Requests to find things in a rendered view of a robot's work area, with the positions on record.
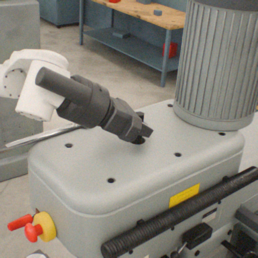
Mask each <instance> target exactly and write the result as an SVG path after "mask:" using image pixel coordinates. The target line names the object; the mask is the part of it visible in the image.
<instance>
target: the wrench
mask: <svg viewBox="0 0 258 258"><path fill-rule="evenodd" d="M80 127H83V128H84V129H86V128H87V127H84V126H81V125H79V124H76V125H73V123H70V124H66V125H63V126H60V127H58V128H55V129H52V130H49V131H46V132H42V133H39V134H36V135H32V136H29V137H26V138H23V139H20V140H18V141H14V142H11V143H7V144H4V145H1V146H0V154H2V153H5V152H8V151H10V150H13V149H16V148H19V147H23V146H26V145H29V144H32V143H35V142H38V141H42V140H43V139H47V138H50V137H53V136H56V135H60V134H63V133H66V132H69V131H72V130H75V129H78V128H80Z"/></svg>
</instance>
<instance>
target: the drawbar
mask: <svg viewBox="0 0 258 258"><path fill-rule="evenodd" d="M136 114H137V115H138V116H139V117H140V119H141V120H142V123H144V117H145V113H143V112H141V111H138V112H136ZM141 142H142V136H139V135H138V136H137V138H136V139H135V141H134V142H133V144H135V145H140V144H141Z"/></svg>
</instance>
